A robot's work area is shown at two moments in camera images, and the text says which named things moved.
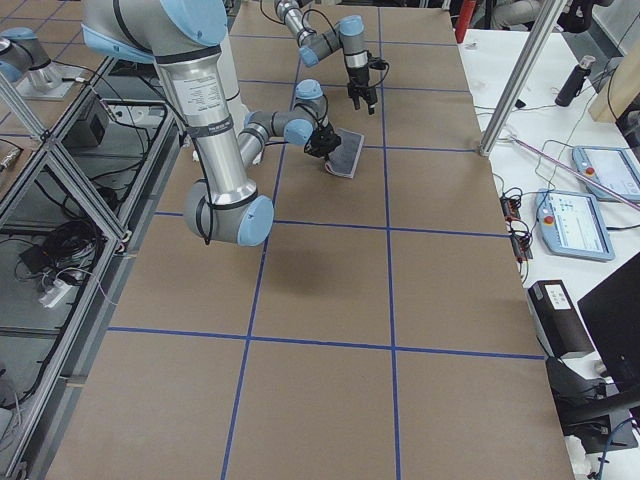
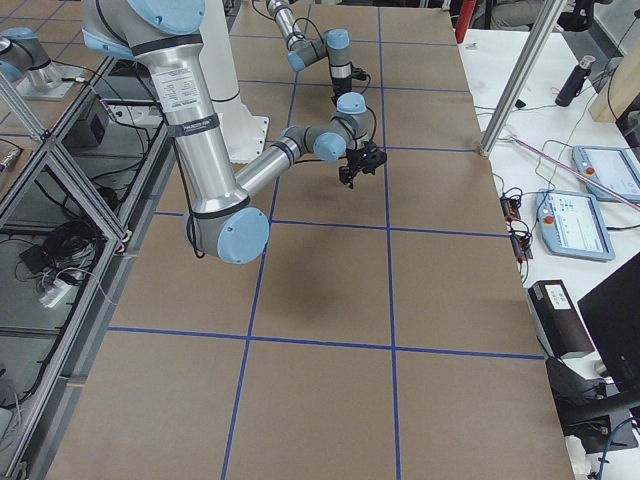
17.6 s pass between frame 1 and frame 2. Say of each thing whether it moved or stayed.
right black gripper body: moved
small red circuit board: stayed
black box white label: stayed
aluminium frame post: stayed
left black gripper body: moved
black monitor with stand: stayed
